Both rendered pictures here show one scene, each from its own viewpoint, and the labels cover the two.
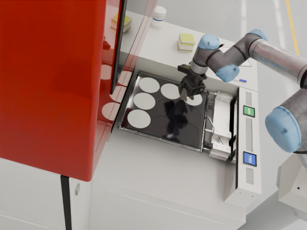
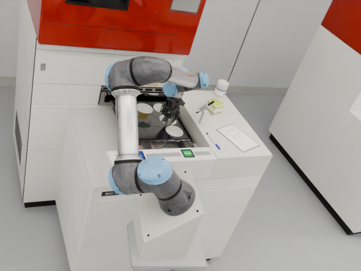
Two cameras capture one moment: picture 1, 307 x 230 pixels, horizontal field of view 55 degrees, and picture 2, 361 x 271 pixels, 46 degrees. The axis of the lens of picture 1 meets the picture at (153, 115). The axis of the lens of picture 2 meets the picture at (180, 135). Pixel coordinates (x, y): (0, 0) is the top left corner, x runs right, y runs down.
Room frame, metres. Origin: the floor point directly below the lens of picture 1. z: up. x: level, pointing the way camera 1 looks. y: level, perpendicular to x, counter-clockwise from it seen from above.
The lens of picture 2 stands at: (0.05, -1.81, 2.20)
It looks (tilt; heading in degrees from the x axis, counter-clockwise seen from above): 34 degrees down; 59
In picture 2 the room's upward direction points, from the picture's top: 19 degrees clockwise
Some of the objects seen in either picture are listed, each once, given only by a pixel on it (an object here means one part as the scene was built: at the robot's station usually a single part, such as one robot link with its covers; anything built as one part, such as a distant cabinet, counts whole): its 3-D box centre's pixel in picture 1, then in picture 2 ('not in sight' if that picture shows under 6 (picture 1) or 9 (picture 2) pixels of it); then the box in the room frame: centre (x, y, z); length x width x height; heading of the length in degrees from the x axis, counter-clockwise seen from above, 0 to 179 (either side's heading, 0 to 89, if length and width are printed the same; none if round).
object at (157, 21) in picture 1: (157, 17); (221, 88); (1.40, 0.14, 1.01); 0.07 x 0.07 x 0.10
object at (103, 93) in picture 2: (121, 97); (136, 98); (0.88, 0.16, 0.89); 0.44 x 0.02 x 0.10; 2
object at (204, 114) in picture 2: not in sight; (203, 112); (1.15, -0.15, 1.03); 0.06 x 0.04 x 0.13; 92
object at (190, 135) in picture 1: (166, 107); (150, 120); (0.90, -0.05, 0.90); 0.34 x 0.34 x 0.01; 2
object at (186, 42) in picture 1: (185, 42); (214, 106); (1.28, -0.05, 1.00); 0.07 x 0.07 x 0.07; 19
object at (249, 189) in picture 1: (242, 142); (160, 165); (0.85, -0.42, 0.89); 0.55 x 0.09 x 0.14; 2
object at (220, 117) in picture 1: (220, 125); not in sight; (0.93, -0.31, 0.87); 0.36 x 0.08 x 0.03; 2
